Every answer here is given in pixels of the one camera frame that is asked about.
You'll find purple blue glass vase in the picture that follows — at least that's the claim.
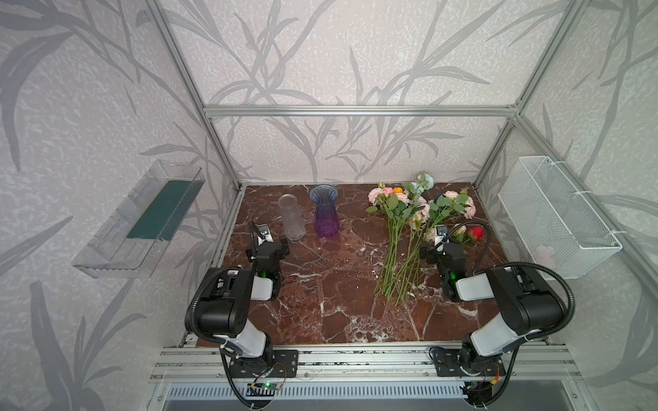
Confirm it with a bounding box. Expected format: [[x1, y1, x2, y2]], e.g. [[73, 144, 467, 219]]
[[309, 184, 340, 238]]

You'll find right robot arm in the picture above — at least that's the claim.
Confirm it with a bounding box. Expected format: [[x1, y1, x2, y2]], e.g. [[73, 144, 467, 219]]
[[420, 242, 576, 371]]

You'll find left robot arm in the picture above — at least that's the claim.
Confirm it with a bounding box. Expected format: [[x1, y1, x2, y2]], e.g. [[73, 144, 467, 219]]
[[184, 237, 290, 368]]

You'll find clear frosted glass vase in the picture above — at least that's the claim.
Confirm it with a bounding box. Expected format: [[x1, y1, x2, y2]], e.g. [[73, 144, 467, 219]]
[[278, 194, 306, 241]]

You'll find red rose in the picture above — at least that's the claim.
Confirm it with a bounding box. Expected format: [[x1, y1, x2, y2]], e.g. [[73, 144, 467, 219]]
[[467, 225, 485, 242]]

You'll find pink carnation stem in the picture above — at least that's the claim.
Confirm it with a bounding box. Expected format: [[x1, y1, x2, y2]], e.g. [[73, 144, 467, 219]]
[[408, 189, 476, 299]]

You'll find pink rose bouquet stem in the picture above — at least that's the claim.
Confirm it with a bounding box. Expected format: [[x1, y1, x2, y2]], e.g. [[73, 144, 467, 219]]
[[366, 183, 412, 300]]

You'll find pale green hydrangea stem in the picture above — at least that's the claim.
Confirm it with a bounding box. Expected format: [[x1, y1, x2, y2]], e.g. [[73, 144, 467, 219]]
[[395, 171, 435, 305]]

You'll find green circuit board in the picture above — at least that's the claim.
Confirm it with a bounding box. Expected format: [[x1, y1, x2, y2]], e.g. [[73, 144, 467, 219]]
[[248, 381, 284, 397]]

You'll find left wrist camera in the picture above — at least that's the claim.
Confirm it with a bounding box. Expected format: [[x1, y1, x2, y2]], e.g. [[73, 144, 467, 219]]
[[249, 220, 273, 248]]

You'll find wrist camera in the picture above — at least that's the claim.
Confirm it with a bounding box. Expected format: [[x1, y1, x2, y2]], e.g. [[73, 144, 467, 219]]
[[434, 224, 449, 248], [249, 220, 273, 248]]

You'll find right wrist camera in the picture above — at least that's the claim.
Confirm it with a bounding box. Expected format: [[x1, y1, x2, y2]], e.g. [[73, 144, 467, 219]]
[[434, 224, 449, 248]]

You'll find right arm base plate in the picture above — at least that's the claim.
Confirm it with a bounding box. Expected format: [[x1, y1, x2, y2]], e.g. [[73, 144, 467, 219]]
[[428, 347, 507, 378]]

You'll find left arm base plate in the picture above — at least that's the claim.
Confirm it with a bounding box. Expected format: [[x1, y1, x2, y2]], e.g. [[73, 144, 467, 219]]
[[229, 349, 299, 378]]

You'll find white wire mesh basket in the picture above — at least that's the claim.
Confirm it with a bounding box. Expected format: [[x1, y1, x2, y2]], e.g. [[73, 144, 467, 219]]
[[499, 156, 622, 279]]

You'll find clear acrylic wall shelf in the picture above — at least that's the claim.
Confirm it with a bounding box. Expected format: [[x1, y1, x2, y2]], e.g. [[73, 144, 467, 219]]
[[73, 160, 206, 279]]

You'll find aluminium front rail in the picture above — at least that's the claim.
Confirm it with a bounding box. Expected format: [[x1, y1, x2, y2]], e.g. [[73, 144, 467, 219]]
[[148, 342, 583, 384]]

